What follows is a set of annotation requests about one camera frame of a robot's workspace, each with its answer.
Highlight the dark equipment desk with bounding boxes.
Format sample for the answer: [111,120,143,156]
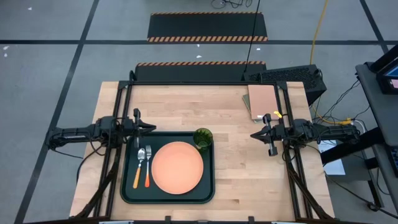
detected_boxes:
[320,43,398,208]

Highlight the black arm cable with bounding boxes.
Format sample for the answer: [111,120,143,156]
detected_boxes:
[49,141,108,185]

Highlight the black computer tower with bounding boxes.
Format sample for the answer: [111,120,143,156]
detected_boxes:
[242,63,328,106]

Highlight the white paper sheet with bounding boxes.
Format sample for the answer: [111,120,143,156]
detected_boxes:
[317,139,347,176]

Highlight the black floor cable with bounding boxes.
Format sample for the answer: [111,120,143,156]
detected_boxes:
[324,173,398,220]

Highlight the black cable coil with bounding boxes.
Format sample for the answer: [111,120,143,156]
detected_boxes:
[210,0,254,10]

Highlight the yellow hanging cable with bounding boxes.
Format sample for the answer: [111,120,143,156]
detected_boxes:
[309,0,354,126]

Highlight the fork with orange handle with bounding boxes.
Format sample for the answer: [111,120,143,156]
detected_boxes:
[144,144,153,189]

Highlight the black hazard-striped floor ramp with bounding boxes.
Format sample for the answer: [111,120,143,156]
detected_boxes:
[146,11,269,44]
[134,60,268,83]

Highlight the dark green plastic tray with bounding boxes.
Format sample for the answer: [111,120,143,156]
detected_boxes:
[119,131,216,205]

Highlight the laptop with blue screen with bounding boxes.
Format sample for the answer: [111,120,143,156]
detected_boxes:
[369,45,398,95]

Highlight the green translucent cup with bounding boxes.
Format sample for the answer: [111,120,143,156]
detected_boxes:
[192,127,215,152]

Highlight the black aluminium table frame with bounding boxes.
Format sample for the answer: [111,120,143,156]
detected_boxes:
[68,70,336,222]

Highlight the orange round plate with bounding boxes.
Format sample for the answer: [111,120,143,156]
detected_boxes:
[150,141,205,195]

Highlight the white cable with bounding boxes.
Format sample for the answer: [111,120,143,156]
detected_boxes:
[350,119,368,132]

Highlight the spoon with yellow-orange handle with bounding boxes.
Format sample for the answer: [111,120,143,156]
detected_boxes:
[132,147,147,190]

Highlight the olive green flat board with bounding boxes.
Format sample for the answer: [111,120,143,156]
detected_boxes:
[241,93,266,123]

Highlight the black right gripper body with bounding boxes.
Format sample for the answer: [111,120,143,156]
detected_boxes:
[262,113,293,157]

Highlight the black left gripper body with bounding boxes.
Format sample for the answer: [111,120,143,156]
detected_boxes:
[123,108,141,149]

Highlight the thick black hanging cable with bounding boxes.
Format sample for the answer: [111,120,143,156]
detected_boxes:
[243,0,262,74]

